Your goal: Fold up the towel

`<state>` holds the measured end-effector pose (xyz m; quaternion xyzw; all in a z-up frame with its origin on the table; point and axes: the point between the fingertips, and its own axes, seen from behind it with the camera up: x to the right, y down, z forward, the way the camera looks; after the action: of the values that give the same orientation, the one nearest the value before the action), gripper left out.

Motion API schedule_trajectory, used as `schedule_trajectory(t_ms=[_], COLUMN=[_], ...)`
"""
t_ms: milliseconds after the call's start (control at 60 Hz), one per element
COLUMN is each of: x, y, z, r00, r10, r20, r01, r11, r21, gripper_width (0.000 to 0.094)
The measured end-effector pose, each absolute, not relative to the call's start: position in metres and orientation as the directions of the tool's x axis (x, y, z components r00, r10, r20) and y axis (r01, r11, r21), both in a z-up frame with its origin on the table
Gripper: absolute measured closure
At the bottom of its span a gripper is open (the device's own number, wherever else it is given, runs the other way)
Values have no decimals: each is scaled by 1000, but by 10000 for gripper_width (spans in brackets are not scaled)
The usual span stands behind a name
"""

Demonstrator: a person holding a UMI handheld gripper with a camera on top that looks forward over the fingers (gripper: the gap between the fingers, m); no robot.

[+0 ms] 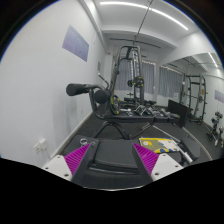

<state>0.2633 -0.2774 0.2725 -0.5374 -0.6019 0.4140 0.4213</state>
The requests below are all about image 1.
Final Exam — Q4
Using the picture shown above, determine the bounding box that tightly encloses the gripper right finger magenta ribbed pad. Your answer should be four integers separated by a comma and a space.
132, 143, 183, 181

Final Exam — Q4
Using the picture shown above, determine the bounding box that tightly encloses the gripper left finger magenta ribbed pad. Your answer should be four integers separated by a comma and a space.
43, 144, 91, 181

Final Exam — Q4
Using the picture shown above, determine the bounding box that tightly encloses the yellow patterned towel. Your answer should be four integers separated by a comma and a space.
139, 137, 178, 154

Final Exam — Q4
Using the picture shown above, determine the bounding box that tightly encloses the black flat bench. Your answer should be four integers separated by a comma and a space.
167, 100, 190, 127

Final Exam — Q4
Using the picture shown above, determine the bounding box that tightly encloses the black leg curl machine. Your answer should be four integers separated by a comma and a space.
66, 83, 131, 140

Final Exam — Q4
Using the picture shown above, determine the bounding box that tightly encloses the grey window curtain right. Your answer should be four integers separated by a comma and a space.
158, 66, 183, 97

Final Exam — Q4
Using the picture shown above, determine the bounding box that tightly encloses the grey window curtain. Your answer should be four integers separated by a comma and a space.
158, 66, 183, 97
115, 60, 155, 94

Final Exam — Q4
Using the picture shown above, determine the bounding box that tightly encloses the black smith machine rack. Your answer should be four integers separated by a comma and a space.
110, 45, 155, 116

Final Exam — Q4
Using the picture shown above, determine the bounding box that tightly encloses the black power rack right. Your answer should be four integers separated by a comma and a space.
179, 75, 207, 125

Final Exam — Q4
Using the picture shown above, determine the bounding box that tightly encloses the grey window curtain left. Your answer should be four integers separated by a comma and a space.
115, 60, 155, 94

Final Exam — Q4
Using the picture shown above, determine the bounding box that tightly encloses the ceiling strip light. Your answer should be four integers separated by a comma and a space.
99, 1, 189, 31

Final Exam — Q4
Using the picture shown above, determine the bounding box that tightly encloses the white wall power socket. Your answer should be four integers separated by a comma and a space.
33, 138, 47, 154

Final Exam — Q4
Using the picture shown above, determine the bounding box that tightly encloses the purple wall poster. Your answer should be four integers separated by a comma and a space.
62, 26, 89, 61

